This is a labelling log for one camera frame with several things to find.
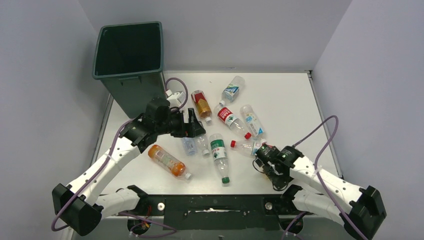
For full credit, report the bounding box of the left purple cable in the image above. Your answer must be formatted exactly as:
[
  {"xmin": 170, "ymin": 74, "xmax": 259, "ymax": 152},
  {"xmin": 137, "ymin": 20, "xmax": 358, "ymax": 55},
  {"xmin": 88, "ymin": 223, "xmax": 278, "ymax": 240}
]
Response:
[{"xmin": 50, "ymin": 77, "xmax": 190, "ymax": 239}]

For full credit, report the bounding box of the red label bottle red cap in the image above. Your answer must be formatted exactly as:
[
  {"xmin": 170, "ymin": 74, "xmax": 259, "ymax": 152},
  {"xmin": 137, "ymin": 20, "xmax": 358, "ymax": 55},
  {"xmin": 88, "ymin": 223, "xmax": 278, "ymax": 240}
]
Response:
[{"xmin": 213, "ymin": 104, "xmax": 252, "ymax": 140}]

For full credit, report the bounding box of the red white label bottle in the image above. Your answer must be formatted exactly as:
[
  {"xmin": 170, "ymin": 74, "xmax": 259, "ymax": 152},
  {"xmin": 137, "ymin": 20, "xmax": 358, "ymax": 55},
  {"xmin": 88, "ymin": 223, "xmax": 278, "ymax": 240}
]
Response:
[{"xmin": 230, "ymin": 139, "xmax": 273, "ymax": 157}]

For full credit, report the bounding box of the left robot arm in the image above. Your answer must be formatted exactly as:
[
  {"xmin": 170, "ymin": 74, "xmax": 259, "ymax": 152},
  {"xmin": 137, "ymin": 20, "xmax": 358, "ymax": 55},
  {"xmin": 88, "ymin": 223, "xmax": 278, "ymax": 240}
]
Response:
[{"xmin": 50, "ymin": 97, "xmax": 206, "ymax": 236}]

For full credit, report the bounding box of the blue tinted water bottle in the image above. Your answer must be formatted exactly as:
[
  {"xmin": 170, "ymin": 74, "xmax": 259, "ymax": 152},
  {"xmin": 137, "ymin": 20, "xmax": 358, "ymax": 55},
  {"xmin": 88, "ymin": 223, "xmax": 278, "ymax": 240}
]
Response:
[{"xmin": 181, "ymin": 137, "xmax": 198, "ymax": 156}]

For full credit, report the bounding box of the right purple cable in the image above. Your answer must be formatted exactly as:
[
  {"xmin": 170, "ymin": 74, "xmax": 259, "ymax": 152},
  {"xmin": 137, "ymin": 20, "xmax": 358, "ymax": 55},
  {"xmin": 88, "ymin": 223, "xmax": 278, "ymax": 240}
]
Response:
[{"xmin": 280, "ymin": 115, "xmax": 360, "ymax": 240}]

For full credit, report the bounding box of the dark green label bottle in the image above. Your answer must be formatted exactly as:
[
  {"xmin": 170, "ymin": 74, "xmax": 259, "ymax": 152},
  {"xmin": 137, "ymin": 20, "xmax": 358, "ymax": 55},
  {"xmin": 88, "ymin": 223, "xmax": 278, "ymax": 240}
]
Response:
[{"xmin": 195, "ymin": 134, "xmax": 211, "ymax": 157}]

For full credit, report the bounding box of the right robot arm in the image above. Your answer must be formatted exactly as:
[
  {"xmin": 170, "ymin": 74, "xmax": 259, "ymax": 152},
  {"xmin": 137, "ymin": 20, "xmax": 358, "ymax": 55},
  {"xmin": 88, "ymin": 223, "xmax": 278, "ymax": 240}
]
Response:
[{"xmin": 255, "ymin": 144, "xmax": 387, "ymax": 240}]

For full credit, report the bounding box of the orange juice bottle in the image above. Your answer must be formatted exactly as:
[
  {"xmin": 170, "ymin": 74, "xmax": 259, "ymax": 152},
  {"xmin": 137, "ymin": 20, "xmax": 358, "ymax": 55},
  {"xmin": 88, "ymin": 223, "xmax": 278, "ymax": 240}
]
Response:
[{"xmin": 147, "ymin": 144, "xmax": 193, "ymax": 181}]

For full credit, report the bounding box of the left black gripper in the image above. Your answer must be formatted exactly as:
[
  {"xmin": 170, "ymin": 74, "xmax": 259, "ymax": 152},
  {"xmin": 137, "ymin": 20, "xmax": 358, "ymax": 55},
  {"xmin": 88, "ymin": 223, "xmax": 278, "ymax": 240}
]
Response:
[{"xmin": 156, "ymin": 108, "xmax": 205, "ymax": 138}]

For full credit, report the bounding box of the green label green cap bottle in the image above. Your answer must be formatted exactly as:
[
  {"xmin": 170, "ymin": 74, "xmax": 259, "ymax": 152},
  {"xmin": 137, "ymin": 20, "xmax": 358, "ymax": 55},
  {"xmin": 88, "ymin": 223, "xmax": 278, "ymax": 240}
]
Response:
[{"xmin": 209, "ymin": 133, "xmax": 230, "ymax": 185}]

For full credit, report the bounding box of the red gold label bottle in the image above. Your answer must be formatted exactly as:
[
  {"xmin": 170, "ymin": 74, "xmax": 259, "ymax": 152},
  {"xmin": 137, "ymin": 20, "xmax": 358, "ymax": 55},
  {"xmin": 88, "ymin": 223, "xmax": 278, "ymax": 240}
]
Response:
[{"xmin": 191, "ymin": 90, "xmax": 212, "ymax": 125}]

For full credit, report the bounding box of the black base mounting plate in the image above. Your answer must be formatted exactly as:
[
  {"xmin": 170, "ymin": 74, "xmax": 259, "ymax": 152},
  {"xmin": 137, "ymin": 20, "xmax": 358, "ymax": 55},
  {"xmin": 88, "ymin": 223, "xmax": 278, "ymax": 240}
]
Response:
[{"xmin": 128, "ymin": 194, "xmax": 300, "ymax": 231}]

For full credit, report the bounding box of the purple cable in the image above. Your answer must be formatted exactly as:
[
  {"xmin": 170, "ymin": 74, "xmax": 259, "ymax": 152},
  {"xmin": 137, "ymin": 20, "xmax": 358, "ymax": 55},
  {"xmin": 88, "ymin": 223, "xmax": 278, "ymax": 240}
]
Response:
[
  {"xmin": 50, "ymin": 77, "xmax": 190, "ymax": 239},
  {"xmin": 280, "ymin": 115, "xmax": 360, "ymax": 240}
]

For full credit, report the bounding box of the dark green plastic bin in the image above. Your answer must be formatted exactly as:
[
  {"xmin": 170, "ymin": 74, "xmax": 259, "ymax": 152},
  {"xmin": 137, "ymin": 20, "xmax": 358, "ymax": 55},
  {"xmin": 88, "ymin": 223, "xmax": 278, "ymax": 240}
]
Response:
[{"xmin": 92, "ymin": 21, "xmax": 166, "ymax": 119}]

